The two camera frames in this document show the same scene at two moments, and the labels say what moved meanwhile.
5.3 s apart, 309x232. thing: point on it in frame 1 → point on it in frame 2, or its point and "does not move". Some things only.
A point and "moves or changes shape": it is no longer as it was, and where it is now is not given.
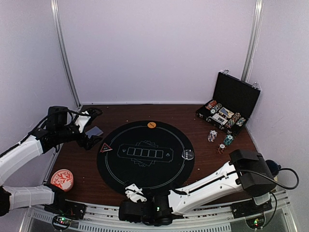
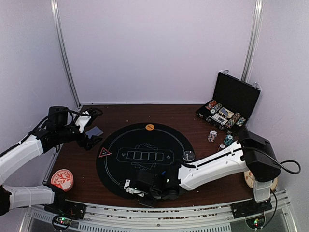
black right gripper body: x=149 y=223 → x=153 y=195
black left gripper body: x=82 y=143 does not move
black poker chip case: x=232 y=100 does not move
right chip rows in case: x=236 y=119 does not move
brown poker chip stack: x=221 y=148 does not move
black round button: x=188 y=154 does not move
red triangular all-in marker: x=105 y=148 → x=104 y=152
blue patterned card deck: x=95 y=130 does not move
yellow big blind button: x=151 y=124 moves or changes shape
